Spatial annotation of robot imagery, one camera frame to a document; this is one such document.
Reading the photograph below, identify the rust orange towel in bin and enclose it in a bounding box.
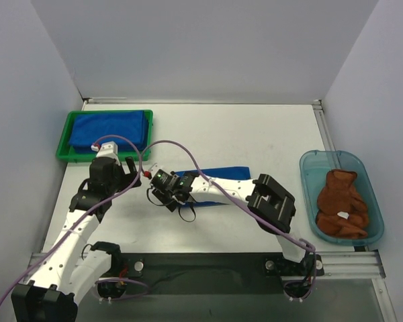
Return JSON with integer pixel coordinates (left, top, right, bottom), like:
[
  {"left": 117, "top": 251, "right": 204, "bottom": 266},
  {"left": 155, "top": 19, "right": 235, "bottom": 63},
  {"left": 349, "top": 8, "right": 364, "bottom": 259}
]
[{"left": 316, "top": 169, "right": 369, "bottom": 239}]

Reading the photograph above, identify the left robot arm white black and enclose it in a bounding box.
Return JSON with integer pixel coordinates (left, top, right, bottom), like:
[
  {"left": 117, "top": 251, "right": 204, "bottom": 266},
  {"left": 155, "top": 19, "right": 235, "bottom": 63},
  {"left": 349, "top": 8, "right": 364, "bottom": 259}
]
[{"left": 11, "top": 156, "right": 142, "bottom": 321}]

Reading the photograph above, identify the teal transparent plastic bin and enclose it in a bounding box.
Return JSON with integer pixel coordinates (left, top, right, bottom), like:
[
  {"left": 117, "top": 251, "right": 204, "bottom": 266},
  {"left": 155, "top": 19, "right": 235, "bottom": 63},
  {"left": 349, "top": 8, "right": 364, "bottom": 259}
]
[{"left": 300, "top": 150, "right": 385, "bottom": 247}]

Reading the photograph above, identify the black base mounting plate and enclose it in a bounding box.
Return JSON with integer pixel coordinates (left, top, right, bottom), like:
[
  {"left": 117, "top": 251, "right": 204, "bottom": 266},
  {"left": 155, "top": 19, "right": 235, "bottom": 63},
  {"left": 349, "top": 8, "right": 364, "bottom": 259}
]
[{"left": 97, "top": 270, "right": 318, "bottom": 300}]

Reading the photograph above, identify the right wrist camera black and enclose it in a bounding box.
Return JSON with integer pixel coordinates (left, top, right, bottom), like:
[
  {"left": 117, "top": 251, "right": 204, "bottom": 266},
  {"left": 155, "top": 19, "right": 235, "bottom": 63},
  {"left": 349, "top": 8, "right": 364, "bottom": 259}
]
[{"left": 145, "top": 163, "right": 178, "bottom": 191}]

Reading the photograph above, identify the folded blue towel stack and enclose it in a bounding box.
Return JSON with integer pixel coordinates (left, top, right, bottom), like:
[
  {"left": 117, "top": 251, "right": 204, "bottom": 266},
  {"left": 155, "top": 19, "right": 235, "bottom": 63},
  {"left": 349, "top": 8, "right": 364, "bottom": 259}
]
[{"left": 69, "top": 111, "right": 149, "bottom": 154}]

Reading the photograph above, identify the aluminium right side rail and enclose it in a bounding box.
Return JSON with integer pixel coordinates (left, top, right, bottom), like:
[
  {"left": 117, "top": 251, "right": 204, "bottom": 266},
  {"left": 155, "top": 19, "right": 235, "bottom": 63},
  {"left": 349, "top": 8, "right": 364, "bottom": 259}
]
[{"left": 312, "top": 100, "right": 336, "bottom": 151}]

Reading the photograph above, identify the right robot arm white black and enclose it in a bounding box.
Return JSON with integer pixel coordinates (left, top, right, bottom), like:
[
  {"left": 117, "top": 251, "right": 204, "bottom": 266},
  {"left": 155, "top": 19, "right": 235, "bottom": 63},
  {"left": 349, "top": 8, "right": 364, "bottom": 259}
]
[{"left": 150, "top": 170, "right": 313, "bottom": 264}]

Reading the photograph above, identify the aluminium back rail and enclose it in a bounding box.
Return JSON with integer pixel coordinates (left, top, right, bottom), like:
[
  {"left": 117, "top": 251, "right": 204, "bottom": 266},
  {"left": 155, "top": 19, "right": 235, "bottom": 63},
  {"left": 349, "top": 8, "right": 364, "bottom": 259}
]
[{"left": 84, "top": 97, "right": 322, "bottom": 106}]

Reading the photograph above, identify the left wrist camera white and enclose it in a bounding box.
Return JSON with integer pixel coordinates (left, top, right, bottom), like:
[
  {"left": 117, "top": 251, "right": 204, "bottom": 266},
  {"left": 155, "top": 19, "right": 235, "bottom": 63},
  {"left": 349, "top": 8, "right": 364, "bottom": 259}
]
[{"left": 91, "top": 142, "right": 118, "bottom": 160}]

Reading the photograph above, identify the green plastic tray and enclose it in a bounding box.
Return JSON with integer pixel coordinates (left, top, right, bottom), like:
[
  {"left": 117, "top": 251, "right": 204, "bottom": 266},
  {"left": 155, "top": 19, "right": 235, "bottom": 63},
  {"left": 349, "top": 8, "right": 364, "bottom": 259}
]
[{"left": 56, "top": 109, "right": 154, "bottom": 163}]

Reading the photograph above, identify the aluminium front frame rail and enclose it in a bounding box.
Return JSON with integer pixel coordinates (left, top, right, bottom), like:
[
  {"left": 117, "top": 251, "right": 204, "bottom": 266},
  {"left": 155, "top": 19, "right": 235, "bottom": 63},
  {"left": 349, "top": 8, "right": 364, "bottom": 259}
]
[{"left": 24, "top": 250, "right": 387, "bottom": 282}]

